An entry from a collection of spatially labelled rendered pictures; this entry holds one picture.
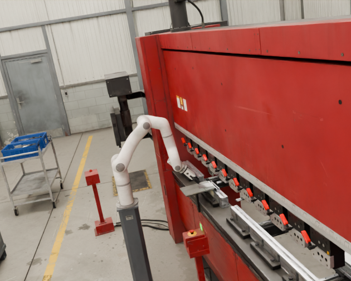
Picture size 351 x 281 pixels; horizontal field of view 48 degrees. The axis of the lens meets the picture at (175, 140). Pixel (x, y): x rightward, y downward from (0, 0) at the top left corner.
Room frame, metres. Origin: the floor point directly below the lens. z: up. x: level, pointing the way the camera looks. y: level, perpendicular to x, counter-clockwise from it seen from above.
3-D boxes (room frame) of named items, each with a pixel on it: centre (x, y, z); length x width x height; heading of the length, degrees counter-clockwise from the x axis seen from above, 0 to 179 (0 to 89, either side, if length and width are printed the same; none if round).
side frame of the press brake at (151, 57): (4.14, -0.19, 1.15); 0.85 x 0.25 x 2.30; 104
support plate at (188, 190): (3.11, -0.12, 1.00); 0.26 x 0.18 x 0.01; 104
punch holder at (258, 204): (2.20, -0.49, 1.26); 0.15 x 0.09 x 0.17; 14
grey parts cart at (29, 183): (5.83, 2.28, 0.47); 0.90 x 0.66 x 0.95; 5
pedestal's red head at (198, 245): (2.70, -0.03, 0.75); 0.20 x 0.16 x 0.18; 9
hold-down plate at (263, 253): (2.16, -0.45, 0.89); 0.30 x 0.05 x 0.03; 14
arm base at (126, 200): (3.02, 0.49, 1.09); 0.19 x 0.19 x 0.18
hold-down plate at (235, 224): (2.55, -0.35, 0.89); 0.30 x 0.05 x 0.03; 14
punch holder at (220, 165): (2.78, -0.35, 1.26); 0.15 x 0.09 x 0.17; 14
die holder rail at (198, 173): (3.68, -0.13, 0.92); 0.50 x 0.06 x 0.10; 14
